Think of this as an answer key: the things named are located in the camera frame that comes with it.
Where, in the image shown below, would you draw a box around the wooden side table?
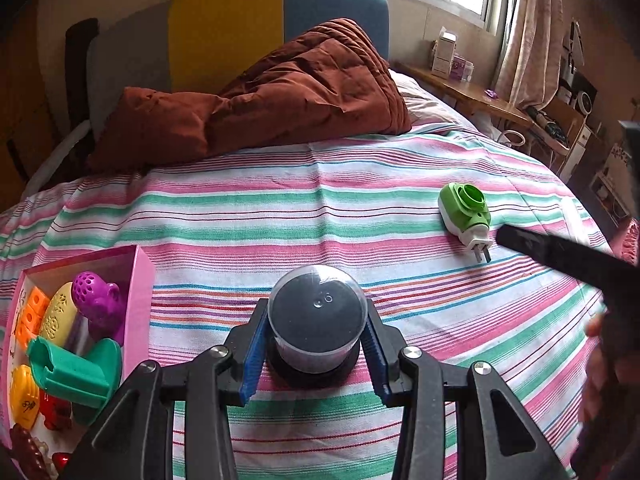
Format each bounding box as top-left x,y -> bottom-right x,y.
392,61 -> 533,131

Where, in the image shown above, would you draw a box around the person's right hand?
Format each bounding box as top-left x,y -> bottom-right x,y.
578,342 -> 639,426

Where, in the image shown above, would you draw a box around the white carton box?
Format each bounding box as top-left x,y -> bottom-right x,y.
432,27 -> 457,78

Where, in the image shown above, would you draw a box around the dark brown pumpkin ornament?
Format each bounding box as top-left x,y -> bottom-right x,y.
10,424 -> 51,480

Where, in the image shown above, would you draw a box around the pink shallow box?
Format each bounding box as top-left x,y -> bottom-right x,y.
0,244 -> 156,480

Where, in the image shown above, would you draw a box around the multicolour headboard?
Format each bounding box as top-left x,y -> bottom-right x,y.
64,0 -> 390,132

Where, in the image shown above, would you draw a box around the yellow plastic scissors cover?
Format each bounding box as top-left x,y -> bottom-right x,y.
9,364 -> 40,431

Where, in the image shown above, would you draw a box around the striped bed sheet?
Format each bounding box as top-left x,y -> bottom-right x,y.
0,123 -> 616,480

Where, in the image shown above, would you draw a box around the green plug-in mosquito repeller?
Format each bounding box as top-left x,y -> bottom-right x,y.
438,182 -> 492,263

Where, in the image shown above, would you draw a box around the red cylindrical tube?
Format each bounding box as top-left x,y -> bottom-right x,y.
51,452 -> 72,474

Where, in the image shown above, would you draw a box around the beige curtain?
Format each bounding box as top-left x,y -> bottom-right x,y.
494,0 -> 565,110

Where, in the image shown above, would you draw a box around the clear cup with black base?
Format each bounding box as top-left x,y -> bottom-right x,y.
267,264 -> 368,390

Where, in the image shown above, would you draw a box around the striped pillow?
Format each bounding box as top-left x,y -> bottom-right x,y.
390,70 -> 480,133

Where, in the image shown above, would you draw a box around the brown quilted blanket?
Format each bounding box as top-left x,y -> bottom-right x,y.
88,18 -> 411,174

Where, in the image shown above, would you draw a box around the teal plastic holder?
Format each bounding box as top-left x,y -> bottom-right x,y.
26,336 -> 122,426

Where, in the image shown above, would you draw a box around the red puzzle piece block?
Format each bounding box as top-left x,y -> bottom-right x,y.
39,390 -> 72,432

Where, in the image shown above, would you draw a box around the orange cube blocks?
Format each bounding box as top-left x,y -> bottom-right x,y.
14,286 -> 50,351

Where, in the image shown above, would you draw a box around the yellow textured oval toy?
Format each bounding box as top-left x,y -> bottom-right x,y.
39,282 -> 77,347

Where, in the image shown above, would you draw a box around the purple perforated plastic toy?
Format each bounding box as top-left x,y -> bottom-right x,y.
72,271 -> 126,346

